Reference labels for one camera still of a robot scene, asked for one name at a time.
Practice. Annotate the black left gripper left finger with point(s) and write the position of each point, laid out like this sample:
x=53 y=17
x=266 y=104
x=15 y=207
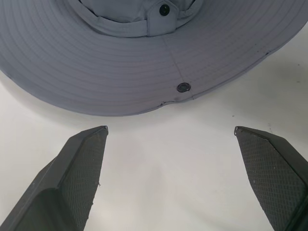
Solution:
x=69 y=183

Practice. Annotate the grey wide-brim bucket hat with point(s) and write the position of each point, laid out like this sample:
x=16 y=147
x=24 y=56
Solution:
x=96 y=72

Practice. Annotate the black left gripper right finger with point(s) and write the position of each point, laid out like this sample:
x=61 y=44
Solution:
x=272 y=178

